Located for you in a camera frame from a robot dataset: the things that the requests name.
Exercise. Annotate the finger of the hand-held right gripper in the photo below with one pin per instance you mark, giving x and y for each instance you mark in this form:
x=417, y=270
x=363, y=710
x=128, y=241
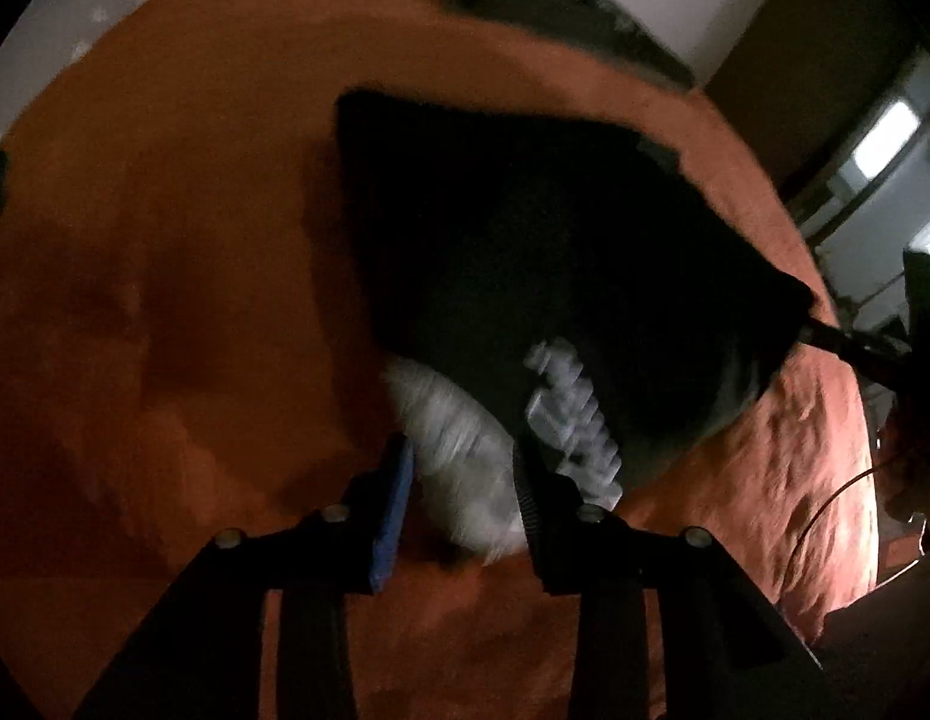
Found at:
x=847, y=345

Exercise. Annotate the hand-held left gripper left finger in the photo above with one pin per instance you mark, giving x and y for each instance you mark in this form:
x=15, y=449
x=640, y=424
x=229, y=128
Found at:
x=394, y=517

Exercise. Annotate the black garment with white print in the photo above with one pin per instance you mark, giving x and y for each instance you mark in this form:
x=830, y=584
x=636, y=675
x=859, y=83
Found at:
x=547, y=240

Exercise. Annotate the small dark patterned cloth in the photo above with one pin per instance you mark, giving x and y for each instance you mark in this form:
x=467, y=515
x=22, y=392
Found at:
x=604, y=6

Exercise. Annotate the folded dark green clothing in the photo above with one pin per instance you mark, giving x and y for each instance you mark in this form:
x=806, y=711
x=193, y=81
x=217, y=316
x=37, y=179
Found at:
x=540, y=0

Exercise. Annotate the orange blanket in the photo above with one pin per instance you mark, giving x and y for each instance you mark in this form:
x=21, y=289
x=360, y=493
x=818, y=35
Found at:
x=172, y=277

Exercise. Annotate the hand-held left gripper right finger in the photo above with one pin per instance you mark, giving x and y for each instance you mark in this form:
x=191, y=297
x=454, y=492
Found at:
x=555, y=540

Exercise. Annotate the brown wooden door frame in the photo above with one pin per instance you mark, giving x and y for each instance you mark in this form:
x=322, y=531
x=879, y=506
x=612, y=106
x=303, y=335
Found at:
x=802, y=52

